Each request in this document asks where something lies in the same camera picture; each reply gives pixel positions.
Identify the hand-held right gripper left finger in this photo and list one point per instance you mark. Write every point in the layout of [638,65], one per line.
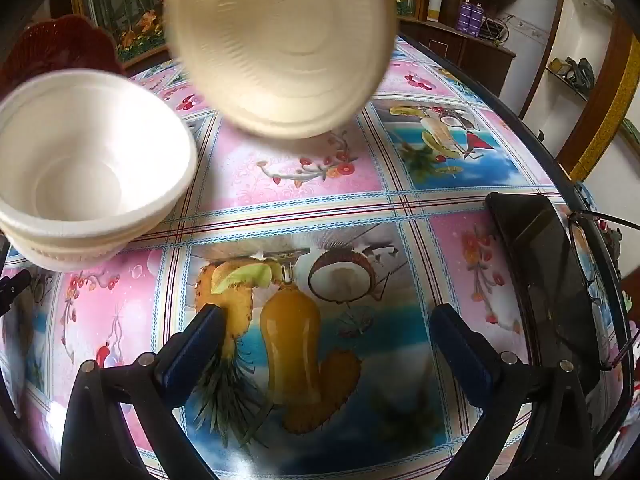
[200,355]

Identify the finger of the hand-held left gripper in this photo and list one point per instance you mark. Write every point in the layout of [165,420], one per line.
[10,287]

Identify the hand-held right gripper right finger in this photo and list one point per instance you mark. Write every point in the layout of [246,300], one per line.
[457,355]

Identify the white foam bowl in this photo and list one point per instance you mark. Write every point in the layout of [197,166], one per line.
[125,240]
[75,262]
[80,160]

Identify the beige ribbed bowl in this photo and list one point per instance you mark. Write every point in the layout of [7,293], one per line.
[280,45]

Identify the black smartphone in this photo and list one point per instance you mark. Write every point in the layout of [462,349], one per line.
[545,270]

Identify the thin framed eyeglasses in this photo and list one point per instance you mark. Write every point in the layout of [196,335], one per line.
[595,280]

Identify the large red scalloped plate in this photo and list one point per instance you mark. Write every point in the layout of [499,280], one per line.
[60,45]

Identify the dark wooden cabinet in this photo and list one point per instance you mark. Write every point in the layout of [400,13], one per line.
[460,55]

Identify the artificial flower display case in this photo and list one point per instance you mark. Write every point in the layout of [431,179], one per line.
[125,5]

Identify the dark tool on glass shelf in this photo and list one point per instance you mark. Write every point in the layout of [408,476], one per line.
[580,72]

